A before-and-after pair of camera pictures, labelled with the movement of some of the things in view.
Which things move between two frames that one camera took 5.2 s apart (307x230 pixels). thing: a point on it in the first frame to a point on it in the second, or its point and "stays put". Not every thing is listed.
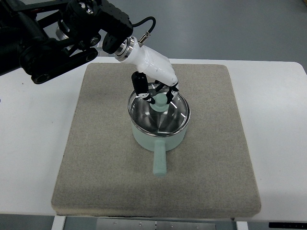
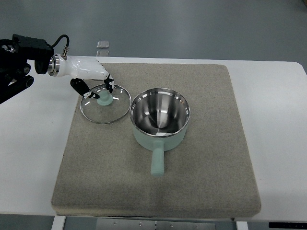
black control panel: [288, 225] stays put
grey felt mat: [105, 171] stays put
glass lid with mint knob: [159, 118] to [109, 108]
